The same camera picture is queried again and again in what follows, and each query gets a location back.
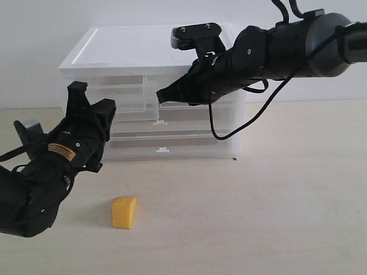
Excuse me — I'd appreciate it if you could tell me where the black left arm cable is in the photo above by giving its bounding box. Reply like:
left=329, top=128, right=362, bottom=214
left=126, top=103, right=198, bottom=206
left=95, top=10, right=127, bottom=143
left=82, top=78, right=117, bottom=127
left=0, top=120, right=110, bottom=201

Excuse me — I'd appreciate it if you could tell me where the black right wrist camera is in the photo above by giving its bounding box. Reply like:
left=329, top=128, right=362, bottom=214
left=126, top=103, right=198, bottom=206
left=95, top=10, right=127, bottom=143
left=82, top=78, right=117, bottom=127
left=170, top=22, right=226, bottom=60

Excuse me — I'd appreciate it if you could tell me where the yellow cheese wedge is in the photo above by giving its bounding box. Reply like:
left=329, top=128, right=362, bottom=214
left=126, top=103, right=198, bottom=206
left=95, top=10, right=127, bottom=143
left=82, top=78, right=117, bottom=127
left=111, top=196, right=137, bottom=229

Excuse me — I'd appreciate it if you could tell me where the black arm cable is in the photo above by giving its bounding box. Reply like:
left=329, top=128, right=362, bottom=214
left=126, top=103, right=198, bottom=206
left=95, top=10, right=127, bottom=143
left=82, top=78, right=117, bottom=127
left=0, top=120, right=110, bottom=201
left=206, top=0, right=367, bottom=140

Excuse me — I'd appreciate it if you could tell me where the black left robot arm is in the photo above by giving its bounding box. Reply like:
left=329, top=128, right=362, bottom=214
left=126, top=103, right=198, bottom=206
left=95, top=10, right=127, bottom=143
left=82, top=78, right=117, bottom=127
left=1, top=81, right=116, bottom=238

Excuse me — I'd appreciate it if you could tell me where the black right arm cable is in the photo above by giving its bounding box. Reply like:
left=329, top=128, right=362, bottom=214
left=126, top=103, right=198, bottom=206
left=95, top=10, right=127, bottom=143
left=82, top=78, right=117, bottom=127
left=206, top=0, right=367, bottom=140

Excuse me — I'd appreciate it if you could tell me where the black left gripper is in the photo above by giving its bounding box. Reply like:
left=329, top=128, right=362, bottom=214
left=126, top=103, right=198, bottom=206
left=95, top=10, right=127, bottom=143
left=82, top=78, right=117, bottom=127
left=46, top=81, right=116, bottom=173

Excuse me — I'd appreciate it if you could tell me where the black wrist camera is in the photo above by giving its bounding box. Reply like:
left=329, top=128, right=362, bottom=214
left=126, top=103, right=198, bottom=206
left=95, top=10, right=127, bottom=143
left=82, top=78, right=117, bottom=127
left=170, top=22, right=226, bottom=60
left=13, top=120, right=46, bottom=159

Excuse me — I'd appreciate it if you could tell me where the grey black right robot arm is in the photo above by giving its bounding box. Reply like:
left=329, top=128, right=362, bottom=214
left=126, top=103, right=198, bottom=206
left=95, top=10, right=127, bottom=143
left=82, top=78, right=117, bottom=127
left=157, top=10, right=366, bottom=105

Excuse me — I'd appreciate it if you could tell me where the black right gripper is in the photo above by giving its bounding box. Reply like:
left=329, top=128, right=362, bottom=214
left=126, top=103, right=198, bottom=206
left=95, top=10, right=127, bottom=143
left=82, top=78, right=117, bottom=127
left=156, top=54, right=238, bottom=105

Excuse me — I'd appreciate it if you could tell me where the white plastic drawer cabinet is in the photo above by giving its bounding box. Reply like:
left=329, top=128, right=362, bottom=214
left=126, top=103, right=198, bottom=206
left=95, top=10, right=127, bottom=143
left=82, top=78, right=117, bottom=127
left=58, top=22, right=248, bottom=163

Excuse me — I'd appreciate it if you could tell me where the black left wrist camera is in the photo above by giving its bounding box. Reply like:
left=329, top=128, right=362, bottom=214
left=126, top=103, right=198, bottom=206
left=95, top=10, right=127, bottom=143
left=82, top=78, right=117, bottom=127
left=13, top=120, right=46, bottom=159

